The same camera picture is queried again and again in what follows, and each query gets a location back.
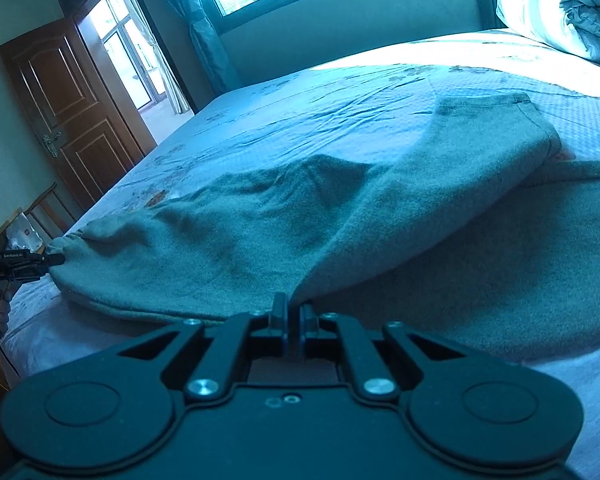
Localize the white bag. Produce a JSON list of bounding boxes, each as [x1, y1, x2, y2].
[[6, 214, 45, 253]]

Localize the balcony window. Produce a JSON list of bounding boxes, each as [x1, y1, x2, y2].
[[87, 0, 168, 111]]

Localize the rolled white quilt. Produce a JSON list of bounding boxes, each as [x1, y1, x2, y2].
[[495, 0, 600, 66]]

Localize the white sheer curtain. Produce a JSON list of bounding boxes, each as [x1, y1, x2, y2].
[[120, 0, 191, 116]]

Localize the bed with floral sheet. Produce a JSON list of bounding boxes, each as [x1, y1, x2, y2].
[[0, 27, 600, 480]]

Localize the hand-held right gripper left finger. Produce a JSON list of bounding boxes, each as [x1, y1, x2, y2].
[[117, 292, 290, 402]]

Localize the brown wooden door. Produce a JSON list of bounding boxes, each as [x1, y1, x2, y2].
[[0, 17, 146, 211]]

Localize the green pants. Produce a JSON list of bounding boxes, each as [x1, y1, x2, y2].
[[46, 91, 600, 363]]

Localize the wooden desk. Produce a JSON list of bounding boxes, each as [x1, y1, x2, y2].
[[0, 206, 26, 256]]

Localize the wooden chair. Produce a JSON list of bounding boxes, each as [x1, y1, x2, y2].
[[25, 182, 78, 241]]

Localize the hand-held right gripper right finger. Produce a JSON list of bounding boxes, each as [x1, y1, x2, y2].
[[300, 302, 462, 402]]

